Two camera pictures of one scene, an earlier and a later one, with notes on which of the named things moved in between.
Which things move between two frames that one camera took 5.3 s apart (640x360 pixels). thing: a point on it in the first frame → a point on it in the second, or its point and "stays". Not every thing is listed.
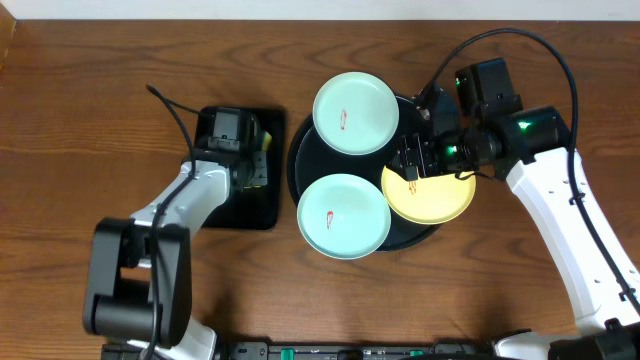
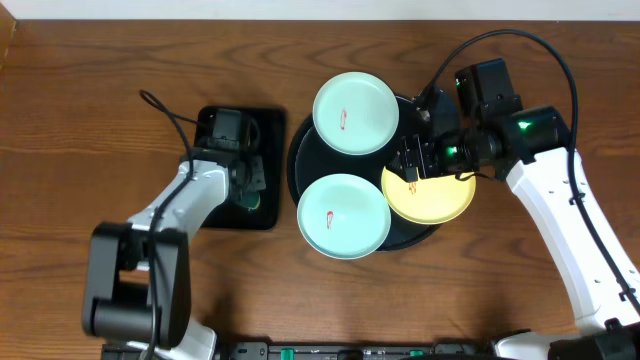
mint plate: (356, 113) stays
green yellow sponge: (267, 140) → (251, 200)
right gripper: (419, 146) stays
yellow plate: (437, 200) stays
